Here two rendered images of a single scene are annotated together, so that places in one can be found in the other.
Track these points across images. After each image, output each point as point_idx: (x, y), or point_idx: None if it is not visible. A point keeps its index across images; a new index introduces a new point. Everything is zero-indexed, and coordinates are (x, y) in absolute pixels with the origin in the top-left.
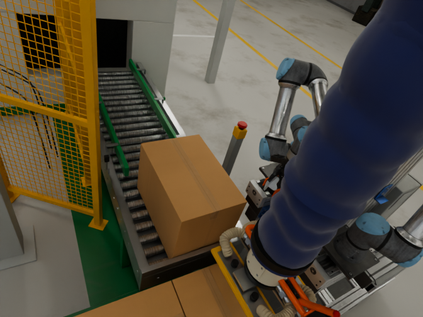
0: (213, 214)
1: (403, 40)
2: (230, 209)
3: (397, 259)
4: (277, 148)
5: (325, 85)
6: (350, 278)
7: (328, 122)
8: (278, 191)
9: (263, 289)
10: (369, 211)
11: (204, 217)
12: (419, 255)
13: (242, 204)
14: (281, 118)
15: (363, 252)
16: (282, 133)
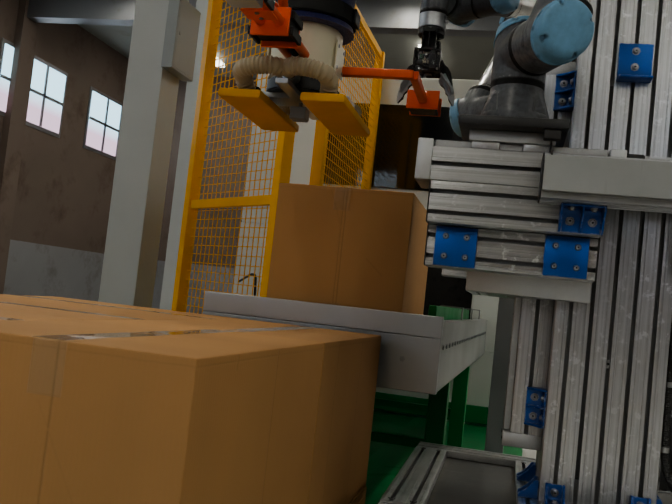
0: (340, 195)
1: None
2: (375, 196)
3: (527, 33)
4: (472, 96)
5: None
6: (461, 118)
7: None
8: (414, 93)
9: (271, 86)
10: (671, 157)
11: (322, 193)
12: (555, 0)
13: (403, 197)
14: (488, 67)
15: (508, 89)
16: (487, 83)
